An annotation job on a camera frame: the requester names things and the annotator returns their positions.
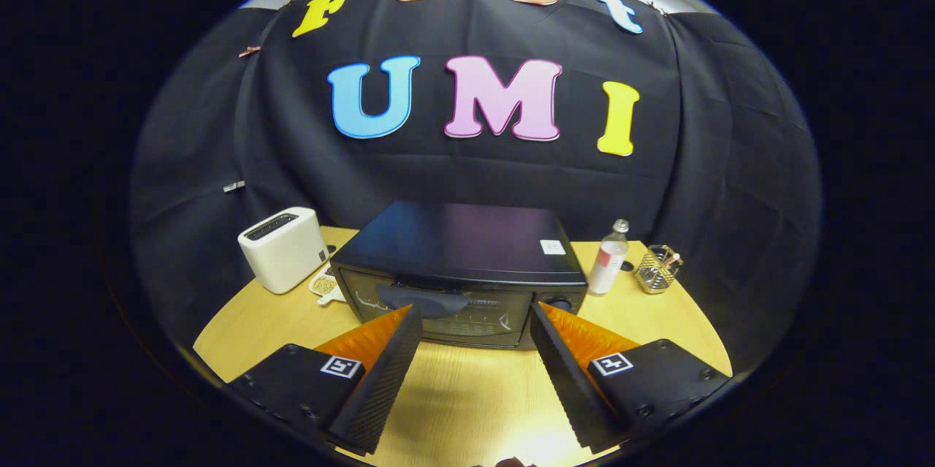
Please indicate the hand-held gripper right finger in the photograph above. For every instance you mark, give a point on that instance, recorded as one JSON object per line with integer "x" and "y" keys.
{"x": 562, "y": 368}

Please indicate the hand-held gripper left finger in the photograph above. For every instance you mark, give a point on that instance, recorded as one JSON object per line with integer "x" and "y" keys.
{"x": 387, "y": 376}

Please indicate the black toaster oven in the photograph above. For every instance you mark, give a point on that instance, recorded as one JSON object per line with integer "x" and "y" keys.
{"x": 460, "y": 233}

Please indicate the white bread toaster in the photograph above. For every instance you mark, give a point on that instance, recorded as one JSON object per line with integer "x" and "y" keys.
{"x": 281, "y": 255}

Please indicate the white divided seed dish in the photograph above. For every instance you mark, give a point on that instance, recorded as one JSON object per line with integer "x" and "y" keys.
{"x": 321, "y": 284}

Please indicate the clear plastic bottle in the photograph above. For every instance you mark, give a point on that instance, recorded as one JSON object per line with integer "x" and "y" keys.
{"x": 606, "y": 262}

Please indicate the wooden stick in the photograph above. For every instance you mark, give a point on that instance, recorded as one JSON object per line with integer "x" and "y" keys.
{"x": 672, "y": 259}

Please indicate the silver cloth clip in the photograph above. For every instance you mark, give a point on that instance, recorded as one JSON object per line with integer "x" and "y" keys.
{"x": 234, "y": 186}

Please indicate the red cloth clip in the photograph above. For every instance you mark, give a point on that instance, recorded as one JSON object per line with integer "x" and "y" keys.
{"x": 249, "y": 52}

